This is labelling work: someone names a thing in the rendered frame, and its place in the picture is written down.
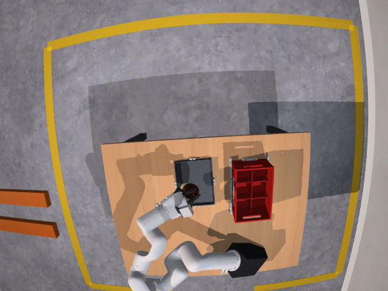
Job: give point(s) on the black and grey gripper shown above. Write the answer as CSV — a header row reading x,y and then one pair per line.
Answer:
x,y
176,199

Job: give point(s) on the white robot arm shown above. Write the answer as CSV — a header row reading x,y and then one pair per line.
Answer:
x,y
185,256

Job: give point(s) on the brown bottle with cream base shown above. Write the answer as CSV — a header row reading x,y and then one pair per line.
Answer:
x,y
188,185

